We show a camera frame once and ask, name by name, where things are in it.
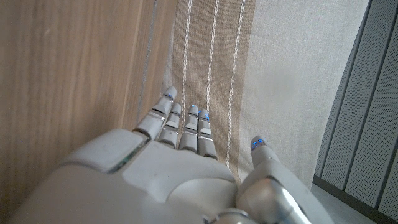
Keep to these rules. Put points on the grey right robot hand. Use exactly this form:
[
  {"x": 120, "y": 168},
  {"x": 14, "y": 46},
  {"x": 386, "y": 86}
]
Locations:
[{"x": 171, "y": 174}]

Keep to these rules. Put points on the beige striped backdrop cloth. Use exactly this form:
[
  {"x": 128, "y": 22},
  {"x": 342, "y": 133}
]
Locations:
[{"x": 280, "y": 77}]

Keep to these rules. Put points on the grey perforated wall panel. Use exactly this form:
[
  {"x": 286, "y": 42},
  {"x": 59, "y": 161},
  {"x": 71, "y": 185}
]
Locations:
[{"x": 367, "y": 124}]

